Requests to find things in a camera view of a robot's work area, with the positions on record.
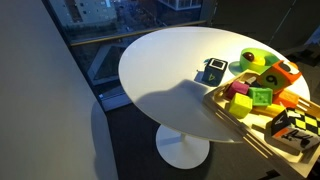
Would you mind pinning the window handrail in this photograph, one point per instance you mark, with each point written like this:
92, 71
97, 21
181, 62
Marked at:
133, 33

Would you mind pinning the wooden tray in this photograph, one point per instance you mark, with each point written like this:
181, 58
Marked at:
226, 113

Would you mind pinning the yellow-green foam cube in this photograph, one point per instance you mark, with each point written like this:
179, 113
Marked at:
240, 106

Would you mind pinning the magenta foam cube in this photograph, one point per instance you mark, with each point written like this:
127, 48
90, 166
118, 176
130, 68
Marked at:
237, 90

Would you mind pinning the yellow toy lemon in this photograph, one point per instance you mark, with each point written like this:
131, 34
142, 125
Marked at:
259, 61

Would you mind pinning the green foam cube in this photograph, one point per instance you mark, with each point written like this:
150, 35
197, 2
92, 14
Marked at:
260, 96

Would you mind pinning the small dark blue cup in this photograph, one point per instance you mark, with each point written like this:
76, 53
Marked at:
213, 75

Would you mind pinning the white table pedestal base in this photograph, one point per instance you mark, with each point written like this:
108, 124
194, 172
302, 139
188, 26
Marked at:
182, 148

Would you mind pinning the orange foam cube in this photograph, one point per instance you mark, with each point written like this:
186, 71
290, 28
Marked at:
286, 99

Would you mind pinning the green plastic bowl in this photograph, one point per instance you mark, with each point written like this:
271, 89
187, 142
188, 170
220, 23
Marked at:
263, 68

